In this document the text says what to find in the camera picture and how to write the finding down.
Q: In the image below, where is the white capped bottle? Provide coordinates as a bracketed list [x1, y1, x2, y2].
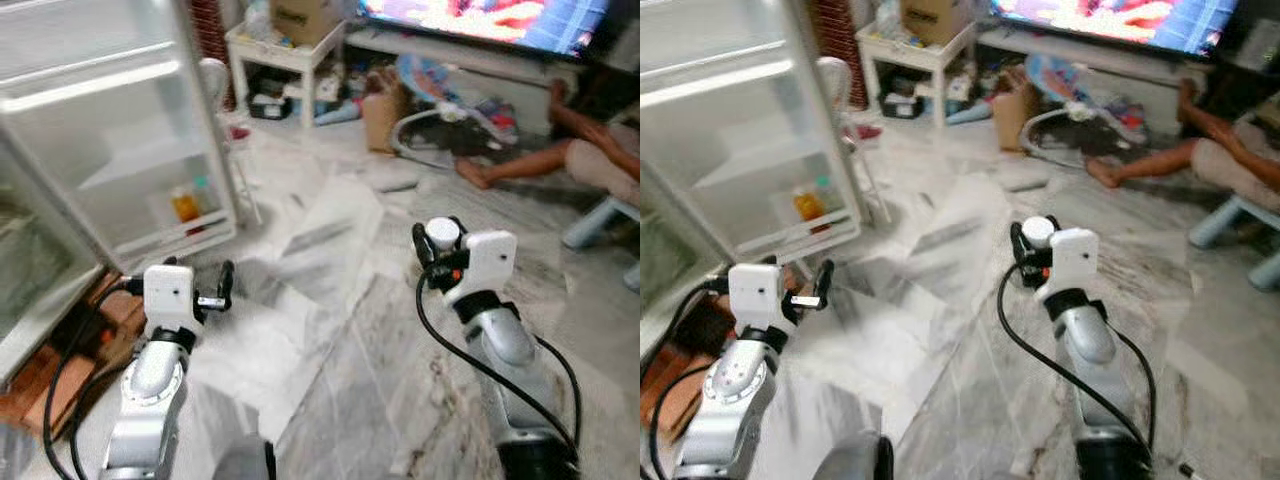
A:
[424, 216, 464, 255]
[1021, 215, 1058, 251]

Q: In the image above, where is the silver white fridge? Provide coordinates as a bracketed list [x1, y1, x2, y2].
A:
[0, 0, 241, 386]
[640, 0, 863, 356]

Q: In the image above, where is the brown paper bag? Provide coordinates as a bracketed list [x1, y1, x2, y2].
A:
[360, 82, 413, 154]
[992, 80, 1043, 154]

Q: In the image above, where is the brown wooden pallet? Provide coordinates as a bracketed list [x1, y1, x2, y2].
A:
[0, 270, 151, 436]
[640, 262, 801, 431]

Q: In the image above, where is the light blue plastic stool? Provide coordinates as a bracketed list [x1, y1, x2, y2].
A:
[1188, 193, 1280, 293]
[560, 195, 641, 293]

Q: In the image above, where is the seated person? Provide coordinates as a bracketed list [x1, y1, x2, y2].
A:
[1085, 78, 1280, 213]
[455, 78, 641, 209]

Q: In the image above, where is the small black box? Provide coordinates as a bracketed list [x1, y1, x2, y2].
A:
[247, 92, 295, 122]
[880, 92, 927, 120]

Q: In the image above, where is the flat screen television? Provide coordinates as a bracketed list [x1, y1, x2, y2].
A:
[988, 0, 1241, 56]
[355, 0, 613, 58]

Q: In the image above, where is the white side table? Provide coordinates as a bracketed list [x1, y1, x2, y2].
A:
[224, 20, 348, 129]
[856, 20, 978, 128]

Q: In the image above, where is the brown cardboard box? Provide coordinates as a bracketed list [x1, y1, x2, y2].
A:
[900, 0, 978, 47]
[268, 0, 344, 48]

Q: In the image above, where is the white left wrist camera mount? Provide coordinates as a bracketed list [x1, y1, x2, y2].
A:
[727, 262, 793, 336]
[142, 264, 207, 338]

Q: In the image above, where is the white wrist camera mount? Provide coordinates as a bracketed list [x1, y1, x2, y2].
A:
[727, 262, 793, 336]
[444, 231, 519, 307]
[142, 264, 207, 338]
[1034, 227, 1103, 303]

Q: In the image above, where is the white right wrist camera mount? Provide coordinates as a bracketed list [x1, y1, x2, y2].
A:
[1034, 227, 1103, 303]
[444, 231, 519, 307]

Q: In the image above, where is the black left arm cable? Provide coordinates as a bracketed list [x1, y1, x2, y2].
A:
[645, 285, 713, 480]
[40, 280, 136, 480]

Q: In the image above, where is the white frame chair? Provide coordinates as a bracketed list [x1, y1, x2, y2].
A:
[198, 57, 263, 227]
[815, 55, 883, 227]

